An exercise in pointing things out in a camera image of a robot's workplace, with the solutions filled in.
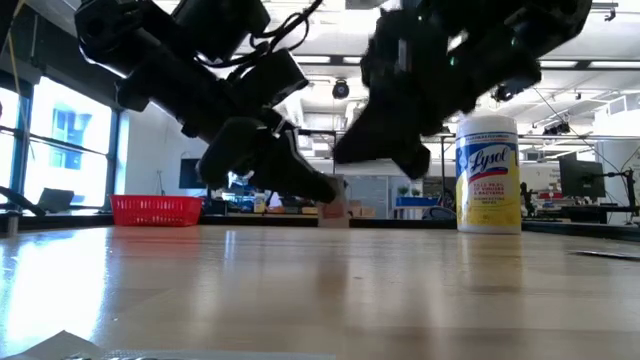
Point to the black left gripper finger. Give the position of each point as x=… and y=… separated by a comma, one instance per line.
x=295, y=191
x=300, y=167

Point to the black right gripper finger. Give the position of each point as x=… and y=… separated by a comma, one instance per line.
x=415, y=157
x=370, y=140

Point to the white drug facts packet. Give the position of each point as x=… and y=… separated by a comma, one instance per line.
x=610, y=255

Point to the black monitor on arm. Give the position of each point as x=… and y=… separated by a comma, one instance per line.
x=582, y=177

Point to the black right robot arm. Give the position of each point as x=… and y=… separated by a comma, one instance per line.
x=550, y=20

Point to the background black robot arm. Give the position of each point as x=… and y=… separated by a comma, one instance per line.
x=525, y=200

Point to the small white yellow canister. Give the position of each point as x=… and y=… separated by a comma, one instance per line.
x=259, y=202

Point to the blue storage bin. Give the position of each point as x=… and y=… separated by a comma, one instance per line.
x=417, y=201

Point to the cardboard boxes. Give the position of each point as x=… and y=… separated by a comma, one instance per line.
x=365, y=210

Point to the Lysol wipes canister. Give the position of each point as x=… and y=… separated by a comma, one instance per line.
x=487, y=200

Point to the red plastic basket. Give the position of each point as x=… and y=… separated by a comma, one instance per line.
x=155, y=210

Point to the dark open laptop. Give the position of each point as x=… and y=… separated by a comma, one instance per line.
x=55, y=200

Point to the white packet grey print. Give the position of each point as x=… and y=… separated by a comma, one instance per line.
x=60, y=350

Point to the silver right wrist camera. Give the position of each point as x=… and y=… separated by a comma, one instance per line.
x=457, y=41

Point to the black wall monitor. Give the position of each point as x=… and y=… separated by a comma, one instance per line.
x=190, y=175

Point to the black ceiling camera cluster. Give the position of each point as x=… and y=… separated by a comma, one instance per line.
x=502, y=94

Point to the black table edge frame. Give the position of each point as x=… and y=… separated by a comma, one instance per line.
x=400, y=222

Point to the black overhead frame bar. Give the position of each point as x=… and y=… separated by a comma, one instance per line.
x=580, y=64

